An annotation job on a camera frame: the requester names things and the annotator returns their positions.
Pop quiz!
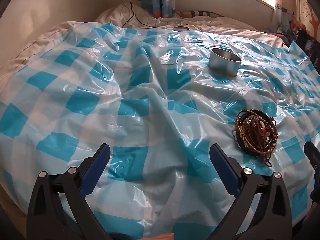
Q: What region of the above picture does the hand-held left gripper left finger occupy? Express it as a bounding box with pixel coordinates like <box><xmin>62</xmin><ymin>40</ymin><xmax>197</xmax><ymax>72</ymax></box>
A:
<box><xmin>26</xmin><ymin>143</ymin><xmax>112</xmax><ymax>240</ymax></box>

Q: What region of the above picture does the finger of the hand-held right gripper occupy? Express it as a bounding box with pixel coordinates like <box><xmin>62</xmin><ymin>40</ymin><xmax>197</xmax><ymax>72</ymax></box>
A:
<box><xmin>303</xmin><ymin>141</ymin><xmax>320</xmax><ymax>202</ymax></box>

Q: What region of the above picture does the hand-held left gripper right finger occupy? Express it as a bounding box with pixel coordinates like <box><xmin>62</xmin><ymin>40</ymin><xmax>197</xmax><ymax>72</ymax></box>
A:
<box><xmin>209</xmin><ymin>144</ymin><xmax>293</xmax><ymax>240</ymax></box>

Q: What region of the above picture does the pile of bracelets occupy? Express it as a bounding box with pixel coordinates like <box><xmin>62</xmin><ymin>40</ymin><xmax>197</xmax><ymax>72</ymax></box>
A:
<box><xmin>232</xmin><ymin>109</ymin><xmax>278</xmax><ymax>168</ymax></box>

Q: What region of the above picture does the round metal tin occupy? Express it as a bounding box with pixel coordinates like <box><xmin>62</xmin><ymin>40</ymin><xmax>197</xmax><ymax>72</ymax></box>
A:
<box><xmin>209</xmin><ymin>48</ymin><xmax>242</xmax><ymax>77</ymax></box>

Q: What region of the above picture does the blue checkered plastic sheet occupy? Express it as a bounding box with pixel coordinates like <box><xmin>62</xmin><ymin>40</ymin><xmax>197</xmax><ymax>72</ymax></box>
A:
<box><xmin>0</xmin><ymin>21</ymin><xmax>320</xmax><ymax>240</ymax></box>

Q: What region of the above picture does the dark cloth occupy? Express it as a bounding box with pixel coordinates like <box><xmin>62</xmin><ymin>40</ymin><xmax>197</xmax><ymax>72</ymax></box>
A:
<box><xmin>290</xmin><ymin>27</ymin><xmax>320</xmax><ymax>70</ymax></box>

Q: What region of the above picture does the white duvet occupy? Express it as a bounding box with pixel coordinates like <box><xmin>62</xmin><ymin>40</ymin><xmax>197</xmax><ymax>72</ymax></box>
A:
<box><xmin>0</xmin><ymin>4</ymin><xmax>290</xmax><ymax>80</ymax></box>

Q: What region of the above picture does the printed cloth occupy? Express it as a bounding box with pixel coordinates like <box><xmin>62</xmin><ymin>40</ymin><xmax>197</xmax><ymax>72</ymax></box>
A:
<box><xmin>267</xmin><ymin>2</ymin><xmax>305</xmax><ymax>40</ymax></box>

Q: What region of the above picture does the striped pillow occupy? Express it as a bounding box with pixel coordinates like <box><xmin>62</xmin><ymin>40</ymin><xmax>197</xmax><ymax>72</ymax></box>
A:
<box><xmin>181</xmin><ymin>11</ymin><xmax>218</xmax><ymax>18</ymax></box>

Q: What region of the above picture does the black cable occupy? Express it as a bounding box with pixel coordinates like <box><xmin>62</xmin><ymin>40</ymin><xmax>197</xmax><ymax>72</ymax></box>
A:
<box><xmin>122</xmin><ymin>0</ymin><xmax>150</xmax><ymax>28</ymax></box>

